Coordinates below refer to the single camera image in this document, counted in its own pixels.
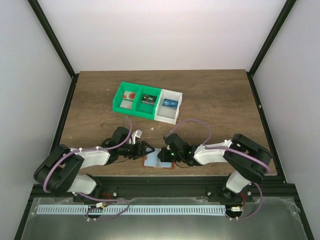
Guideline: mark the left green storage bin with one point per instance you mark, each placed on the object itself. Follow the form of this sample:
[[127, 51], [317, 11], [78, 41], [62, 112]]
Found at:
[[125, 86]]

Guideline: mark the black frame post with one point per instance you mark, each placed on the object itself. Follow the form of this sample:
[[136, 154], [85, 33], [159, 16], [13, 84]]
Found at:
[[280, 20], [44, 22]]

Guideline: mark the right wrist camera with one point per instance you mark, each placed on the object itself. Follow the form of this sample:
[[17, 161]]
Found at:
[[166, 136]]

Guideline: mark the black aluminium frame rail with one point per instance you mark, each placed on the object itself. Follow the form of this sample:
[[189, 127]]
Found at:
[[211, 188]]

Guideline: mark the left black frame post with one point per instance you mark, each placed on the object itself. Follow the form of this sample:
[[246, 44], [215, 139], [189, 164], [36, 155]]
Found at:
[[44, 22]]

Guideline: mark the black card in bin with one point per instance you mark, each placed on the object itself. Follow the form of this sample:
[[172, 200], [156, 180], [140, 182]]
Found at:
[[149, 99]]

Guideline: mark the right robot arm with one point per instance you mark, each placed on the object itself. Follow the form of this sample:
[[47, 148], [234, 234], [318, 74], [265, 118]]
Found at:
[[249, 159]]

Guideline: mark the white red credit card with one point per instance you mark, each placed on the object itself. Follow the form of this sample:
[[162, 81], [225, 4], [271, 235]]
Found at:
[[126, 104]]

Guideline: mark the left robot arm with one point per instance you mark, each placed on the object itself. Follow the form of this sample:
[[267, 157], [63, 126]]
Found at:
[[59, 172]]

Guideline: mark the right black frame post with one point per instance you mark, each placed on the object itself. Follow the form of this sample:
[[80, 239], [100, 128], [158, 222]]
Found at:
[[280, 20]]

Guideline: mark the blue VIP card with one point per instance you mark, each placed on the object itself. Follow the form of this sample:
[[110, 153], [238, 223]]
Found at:
[[170, 103]]

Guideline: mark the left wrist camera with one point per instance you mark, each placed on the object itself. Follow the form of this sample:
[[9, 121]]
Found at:
[[135, 136]]

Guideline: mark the middle green storage bin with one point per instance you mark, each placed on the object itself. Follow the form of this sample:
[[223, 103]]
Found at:
[[143, 110]]

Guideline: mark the green storage bin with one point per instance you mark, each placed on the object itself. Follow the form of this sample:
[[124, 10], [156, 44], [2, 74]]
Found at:
[[143, 110], [125, 86]]

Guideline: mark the brown leather card holder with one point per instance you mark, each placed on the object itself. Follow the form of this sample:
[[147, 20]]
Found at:
[[151, 160]]

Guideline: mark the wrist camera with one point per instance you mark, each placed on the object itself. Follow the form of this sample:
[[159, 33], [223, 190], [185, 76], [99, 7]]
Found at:
[[166, 136], [135, 136]]

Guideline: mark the light blue slotted cable duct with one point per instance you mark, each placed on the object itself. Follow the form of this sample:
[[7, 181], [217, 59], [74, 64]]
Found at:
[[202, 210]]

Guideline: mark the white storage bin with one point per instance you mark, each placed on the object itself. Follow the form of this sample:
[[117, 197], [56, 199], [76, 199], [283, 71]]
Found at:
[[167, 115]]

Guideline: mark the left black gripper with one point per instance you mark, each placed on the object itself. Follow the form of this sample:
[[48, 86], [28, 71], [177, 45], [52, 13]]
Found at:
[[140, 152]]

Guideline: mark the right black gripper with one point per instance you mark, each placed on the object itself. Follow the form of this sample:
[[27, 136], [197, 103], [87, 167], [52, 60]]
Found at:
[[164, 158]]

